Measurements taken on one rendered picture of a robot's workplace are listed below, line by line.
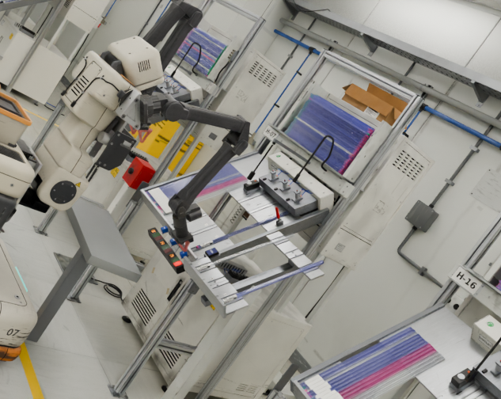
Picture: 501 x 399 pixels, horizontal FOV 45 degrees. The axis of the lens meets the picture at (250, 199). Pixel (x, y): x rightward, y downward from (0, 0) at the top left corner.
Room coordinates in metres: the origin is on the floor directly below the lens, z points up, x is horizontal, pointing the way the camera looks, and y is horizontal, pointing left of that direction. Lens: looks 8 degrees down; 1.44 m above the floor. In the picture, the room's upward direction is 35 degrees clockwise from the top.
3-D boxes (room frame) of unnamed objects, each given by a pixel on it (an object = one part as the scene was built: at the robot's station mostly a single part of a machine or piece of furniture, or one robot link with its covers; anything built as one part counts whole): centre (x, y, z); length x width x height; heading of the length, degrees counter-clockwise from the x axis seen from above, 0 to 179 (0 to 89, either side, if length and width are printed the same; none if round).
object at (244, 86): (4.39, 0.76, 0.95); 1.35 x 0.82 x 1.90; 133
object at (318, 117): (3.18, -0.16, 1.52); 0.51 x 0.13 x 0.27; 43
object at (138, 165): (3.53, 0.62, 0.39); 0.24 x 0.24 x 0.78; 43
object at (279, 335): (3.31, -0.21, 0.31); 0.70 x 0.65 x 0.62; 43
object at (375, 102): (3.46, -0.30, 1.82); 0.68 x 0.30 x 0.20; 43
